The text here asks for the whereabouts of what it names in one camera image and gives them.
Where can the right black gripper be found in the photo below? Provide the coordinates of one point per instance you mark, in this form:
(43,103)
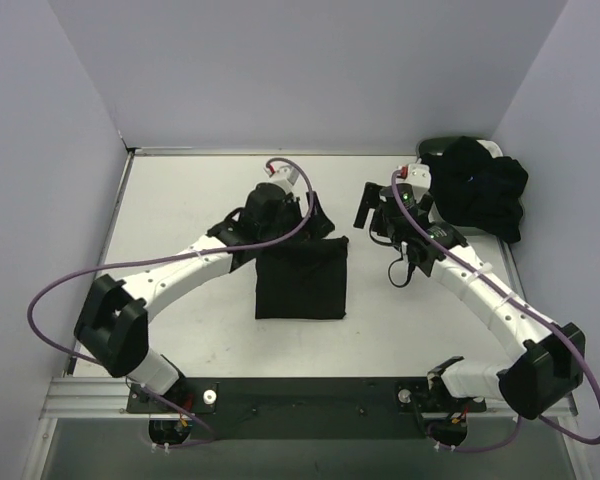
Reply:
(371,204)

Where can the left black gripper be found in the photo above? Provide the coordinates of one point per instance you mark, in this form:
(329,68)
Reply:
(310,218)

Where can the black printed t shirt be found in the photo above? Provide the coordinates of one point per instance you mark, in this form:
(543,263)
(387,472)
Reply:
(303,281)

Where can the dark grey plastic basket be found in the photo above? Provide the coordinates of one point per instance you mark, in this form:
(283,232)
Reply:
(436,146)

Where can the black t shirt pile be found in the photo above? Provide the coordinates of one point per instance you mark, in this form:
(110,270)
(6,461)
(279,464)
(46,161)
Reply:
(472,188)

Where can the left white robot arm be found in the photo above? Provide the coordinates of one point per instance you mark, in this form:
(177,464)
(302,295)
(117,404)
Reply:
(113,324)

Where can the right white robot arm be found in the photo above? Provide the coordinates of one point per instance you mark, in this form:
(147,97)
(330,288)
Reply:
(540,369)

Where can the white t shirt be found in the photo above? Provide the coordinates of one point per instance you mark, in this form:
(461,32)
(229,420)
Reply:
(493,149)

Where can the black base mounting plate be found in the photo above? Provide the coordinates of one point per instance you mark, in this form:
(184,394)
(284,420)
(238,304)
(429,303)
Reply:
(340,408)

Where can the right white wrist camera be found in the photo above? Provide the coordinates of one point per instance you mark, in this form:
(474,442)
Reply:
(418,176)

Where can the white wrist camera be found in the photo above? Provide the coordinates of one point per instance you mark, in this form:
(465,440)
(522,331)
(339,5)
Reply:
(418,176)
(283,177)

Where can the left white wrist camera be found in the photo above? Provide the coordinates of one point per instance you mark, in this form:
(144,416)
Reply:
(283,177)

